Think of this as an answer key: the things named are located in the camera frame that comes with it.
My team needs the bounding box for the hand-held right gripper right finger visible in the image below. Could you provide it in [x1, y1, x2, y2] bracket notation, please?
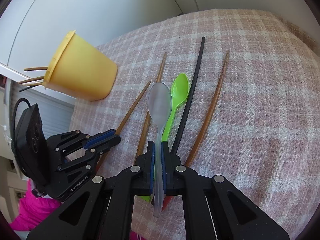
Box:
[161, 141, 290, 240]

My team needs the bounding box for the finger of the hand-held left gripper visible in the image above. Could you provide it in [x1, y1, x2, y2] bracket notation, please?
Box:
[57, 135, 122, 173]
[53, 129, 117, 153]

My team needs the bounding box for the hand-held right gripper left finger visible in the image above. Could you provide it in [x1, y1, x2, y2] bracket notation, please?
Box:
[26, 141, 155, 240]

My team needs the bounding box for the clear plastic spoon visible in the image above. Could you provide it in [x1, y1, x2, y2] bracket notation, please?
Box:
[147, 82, 173, 218]

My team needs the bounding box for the yellow plastic container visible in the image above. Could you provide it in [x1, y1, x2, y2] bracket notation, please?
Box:
[41, 30, 118, 102]

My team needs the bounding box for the green plastic spoon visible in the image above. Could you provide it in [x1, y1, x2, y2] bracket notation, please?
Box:
[141, 73, 190, 202]

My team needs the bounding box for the pink garment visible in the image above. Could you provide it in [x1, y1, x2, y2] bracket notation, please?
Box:
[10, 177, 63, 232]

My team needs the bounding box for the pink checked tablecloth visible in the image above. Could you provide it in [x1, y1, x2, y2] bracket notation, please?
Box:
[70, 9, 320, 240]

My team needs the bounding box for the white cabinet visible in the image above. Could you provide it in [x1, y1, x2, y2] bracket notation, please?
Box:
[0, 0, 198, 85]

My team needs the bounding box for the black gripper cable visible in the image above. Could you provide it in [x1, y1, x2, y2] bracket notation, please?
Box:
[10, 98, 32, 155]

